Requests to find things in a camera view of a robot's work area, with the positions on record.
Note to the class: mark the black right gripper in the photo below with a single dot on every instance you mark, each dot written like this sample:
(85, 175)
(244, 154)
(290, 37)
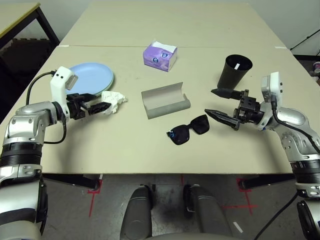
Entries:
(248, 110)

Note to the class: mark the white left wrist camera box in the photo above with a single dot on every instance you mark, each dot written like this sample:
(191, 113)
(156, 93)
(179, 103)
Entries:
(58, 80)

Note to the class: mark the grey robot leg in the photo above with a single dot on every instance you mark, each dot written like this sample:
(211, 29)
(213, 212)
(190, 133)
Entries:
(207, 212)
(137, 212)

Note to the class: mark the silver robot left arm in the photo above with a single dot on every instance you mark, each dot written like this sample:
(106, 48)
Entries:
(27, 117)

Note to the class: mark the grey robot right leg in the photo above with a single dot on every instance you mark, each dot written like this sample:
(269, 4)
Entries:
(207, 212)

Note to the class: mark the purple white paper cup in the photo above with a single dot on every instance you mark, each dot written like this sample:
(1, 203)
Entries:
(317, 67)

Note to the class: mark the green plastic plate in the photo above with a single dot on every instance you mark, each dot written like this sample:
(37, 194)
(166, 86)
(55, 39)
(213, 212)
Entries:
(111, 83)

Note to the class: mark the side table black frame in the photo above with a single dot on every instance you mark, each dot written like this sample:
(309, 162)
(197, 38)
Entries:
(15, 15)

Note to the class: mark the black tripod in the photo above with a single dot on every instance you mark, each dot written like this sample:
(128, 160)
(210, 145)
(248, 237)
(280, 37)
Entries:
(303, 40)

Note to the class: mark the black sunglasses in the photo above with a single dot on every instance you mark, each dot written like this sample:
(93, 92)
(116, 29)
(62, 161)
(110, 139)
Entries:
(197, 125)

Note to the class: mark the purple tissue pack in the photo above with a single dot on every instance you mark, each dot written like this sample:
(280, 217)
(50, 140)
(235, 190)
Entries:
(157, 57)

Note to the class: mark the grey open glasses case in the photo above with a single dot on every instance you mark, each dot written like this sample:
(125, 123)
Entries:
(165, 98)

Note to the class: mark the black table foot bar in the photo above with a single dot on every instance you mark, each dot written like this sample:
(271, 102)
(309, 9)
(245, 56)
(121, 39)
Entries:
(72, 181)
(265, 182)

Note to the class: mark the blue plastic plate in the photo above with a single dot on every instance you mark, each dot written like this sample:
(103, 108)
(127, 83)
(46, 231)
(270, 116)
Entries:
(92, 77)

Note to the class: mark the black plastic cup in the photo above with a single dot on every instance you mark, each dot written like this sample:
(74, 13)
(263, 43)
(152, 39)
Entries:
(230, 75)

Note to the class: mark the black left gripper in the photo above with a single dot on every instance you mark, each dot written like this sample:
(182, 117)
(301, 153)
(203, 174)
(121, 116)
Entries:
(75, 107)

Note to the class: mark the white stick in cup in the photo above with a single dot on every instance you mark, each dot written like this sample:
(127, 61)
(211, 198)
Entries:
(237, 66)

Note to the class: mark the white tissue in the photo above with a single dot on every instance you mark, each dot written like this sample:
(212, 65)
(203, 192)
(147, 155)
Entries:
(117, 98)

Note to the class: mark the grey robot left leg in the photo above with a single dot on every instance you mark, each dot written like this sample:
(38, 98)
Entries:
(137, 212)

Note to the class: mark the white floor tape strip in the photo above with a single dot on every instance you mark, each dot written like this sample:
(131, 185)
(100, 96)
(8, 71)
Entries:
(238, 226)

